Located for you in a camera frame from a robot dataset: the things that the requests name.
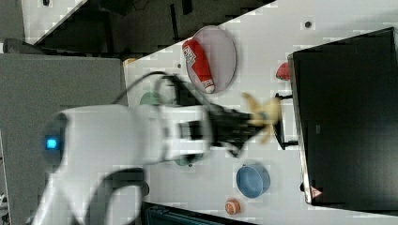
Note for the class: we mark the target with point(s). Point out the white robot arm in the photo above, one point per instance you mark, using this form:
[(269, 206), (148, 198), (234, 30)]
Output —
[(95, 156)]

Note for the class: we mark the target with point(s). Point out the blue bowl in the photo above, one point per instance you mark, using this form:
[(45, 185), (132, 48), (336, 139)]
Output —
[(252, 180)]

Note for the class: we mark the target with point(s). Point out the small green cup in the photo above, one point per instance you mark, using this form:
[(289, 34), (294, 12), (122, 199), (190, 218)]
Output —
[(188, 160)]

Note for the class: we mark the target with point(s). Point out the red strawberry toy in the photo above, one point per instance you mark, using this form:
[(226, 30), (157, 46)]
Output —
[(283, 72)]

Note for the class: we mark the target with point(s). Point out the grey round plate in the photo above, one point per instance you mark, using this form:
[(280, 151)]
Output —
[(221, 56)]

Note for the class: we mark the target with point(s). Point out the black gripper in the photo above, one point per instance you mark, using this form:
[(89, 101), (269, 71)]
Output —
[(230, 129)]

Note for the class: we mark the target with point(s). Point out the black toaster oven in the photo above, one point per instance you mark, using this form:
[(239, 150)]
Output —
[(345, 101)]

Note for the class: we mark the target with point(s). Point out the red ketchup bottle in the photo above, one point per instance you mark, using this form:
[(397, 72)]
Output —
[(196, 58)]

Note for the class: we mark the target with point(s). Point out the green colander basket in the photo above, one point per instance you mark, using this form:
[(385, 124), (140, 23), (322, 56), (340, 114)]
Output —
[(150, 98)]

